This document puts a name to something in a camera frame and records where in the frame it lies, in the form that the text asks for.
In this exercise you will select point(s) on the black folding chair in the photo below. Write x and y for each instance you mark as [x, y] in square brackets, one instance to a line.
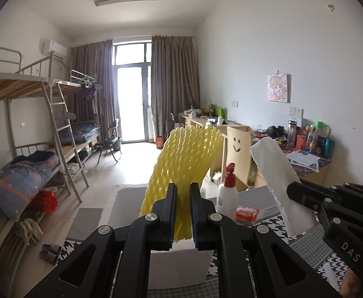
[108, 142]

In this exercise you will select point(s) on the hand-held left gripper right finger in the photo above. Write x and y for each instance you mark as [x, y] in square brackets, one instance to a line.
[194, 220]

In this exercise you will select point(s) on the white tissue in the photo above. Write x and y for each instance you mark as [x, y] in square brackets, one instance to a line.
[277, 167]

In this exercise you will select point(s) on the folded blue bedding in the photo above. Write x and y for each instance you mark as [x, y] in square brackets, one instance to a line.
[80, 132]

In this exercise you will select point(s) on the white double wall socket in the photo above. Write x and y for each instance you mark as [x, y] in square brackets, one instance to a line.
[295, 112]

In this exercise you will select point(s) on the cluster of toiletry bottles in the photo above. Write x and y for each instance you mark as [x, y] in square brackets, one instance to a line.
[314, 139]

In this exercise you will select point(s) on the glass balcony door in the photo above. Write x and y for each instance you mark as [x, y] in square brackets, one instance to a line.
[131, 99]

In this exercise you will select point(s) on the beige crumpled clothing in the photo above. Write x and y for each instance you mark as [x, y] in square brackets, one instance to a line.
[29, 229]

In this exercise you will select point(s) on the red snack packet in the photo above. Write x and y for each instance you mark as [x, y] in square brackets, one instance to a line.
[246, 214]

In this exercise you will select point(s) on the printed papers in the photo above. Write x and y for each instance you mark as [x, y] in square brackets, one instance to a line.
[304, 160]

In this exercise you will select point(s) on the yellow foam fruit net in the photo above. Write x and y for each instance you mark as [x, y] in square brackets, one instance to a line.
[181, 161]

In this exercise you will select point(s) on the metal bunk ladder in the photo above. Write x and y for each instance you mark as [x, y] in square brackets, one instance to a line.
[60, 127]

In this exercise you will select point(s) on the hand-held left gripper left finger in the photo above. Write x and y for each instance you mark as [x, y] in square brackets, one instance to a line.
[172, 220]

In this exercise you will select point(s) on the small metal bunk bed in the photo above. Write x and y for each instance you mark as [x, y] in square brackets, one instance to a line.
[79, 82]

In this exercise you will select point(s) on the white pump bottle red nozzle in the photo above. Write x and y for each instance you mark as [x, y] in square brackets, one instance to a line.
[226, 195]

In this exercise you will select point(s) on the white air conditioner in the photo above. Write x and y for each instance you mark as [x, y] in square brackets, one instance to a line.
[54, 49]

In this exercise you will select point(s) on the grey pillow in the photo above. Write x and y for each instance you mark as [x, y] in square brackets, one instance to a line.
[69, 115]

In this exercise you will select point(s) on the large metal bunk bed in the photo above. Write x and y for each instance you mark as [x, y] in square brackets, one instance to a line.
[10, 87]

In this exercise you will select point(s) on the orange red box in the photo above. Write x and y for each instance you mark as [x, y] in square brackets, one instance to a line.
[159, 142]

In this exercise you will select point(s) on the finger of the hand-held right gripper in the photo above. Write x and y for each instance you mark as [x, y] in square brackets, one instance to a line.
[308, 195]

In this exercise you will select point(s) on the person's right hand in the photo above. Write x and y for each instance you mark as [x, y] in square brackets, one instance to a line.
[350, 284]

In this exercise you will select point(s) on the ceiling tube light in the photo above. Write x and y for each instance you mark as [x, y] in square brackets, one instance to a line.
[125, 0]

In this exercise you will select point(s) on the wooden chair with smiley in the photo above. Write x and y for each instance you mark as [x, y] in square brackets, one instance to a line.
[235, 158]

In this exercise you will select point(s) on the dark hanging clothes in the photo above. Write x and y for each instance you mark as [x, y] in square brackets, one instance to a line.
[90, 94]

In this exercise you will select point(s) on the black bag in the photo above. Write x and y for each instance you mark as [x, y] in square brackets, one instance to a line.
[276, 131]

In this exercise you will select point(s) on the brown curtain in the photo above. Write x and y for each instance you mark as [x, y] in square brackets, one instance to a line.
[175, 83]
[91, 68]

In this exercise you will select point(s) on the long wooden desk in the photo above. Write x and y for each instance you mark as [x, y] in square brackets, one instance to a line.
[317, 177]

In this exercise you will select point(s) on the cartoon wall poster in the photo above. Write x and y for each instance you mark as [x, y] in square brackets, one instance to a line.
[278, 88]

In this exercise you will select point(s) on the white foam box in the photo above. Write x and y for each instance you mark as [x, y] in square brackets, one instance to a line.
[181, 267]

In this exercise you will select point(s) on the red plastic bag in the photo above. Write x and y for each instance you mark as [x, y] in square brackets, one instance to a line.
[46, 201]

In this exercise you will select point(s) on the assorted desk clutter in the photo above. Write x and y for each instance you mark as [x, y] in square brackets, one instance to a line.
[200, 113]

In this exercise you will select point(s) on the grey slipper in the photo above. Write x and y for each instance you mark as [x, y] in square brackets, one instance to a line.
[48, 257]
[51, 247]

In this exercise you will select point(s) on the white cup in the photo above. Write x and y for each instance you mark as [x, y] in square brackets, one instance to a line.
[220, 121]

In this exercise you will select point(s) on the black folded cart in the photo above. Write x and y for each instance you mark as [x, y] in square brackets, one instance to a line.
[170, 125]

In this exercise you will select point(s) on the houndstooth tablecloth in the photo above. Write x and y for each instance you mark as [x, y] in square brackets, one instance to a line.
[308, 248]

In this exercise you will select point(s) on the blue patterned quilt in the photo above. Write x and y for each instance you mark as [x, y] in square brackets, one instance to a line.
[23, 180]

